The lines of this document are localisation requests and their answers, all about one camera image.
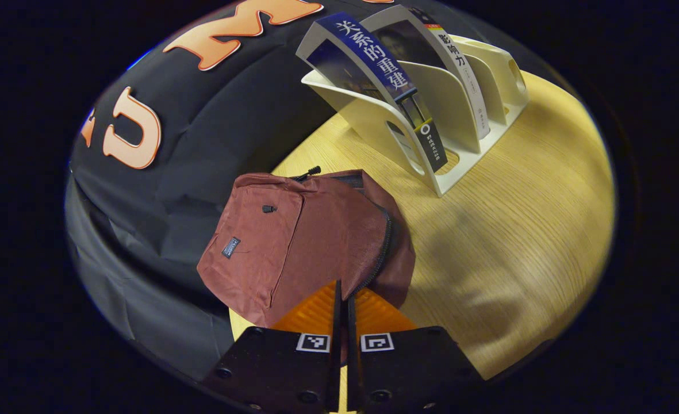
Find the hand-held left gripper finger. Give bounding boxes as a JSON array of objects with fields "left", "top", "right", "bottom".
[
  {"left": 347, "top": 289, "right": 484, "bottom": 414},
  {"left": 201, "top": 280, "right": 343, "bottom": 413}
]

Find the maroon schoolbag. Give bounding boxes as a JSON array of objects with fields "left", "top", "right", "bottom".
[{"left": 196, "top": 166, "right": 417, "bottom": 328}]

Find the white plastic bookshelf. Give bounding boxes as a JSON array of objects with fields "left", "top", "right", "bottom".
[{"left": 301, "top": 34, "right": 531, "bottom": 198}]

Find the blue cover book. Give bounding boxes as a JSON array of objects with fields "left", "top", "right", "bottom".
[{"left": 296, "top": 11, "right": 449, "bottom": 174}]

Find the white cover book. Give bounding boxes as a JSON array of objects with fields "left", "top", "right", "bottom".
[{"left": 359, "top": 5, "right": 492, "bottom": 140}]

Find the black backdrop cloth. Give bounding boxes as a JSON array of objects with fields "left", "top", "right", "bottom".
[{"left": 65, "top": 0, "right": 415, "bottom": 381}]

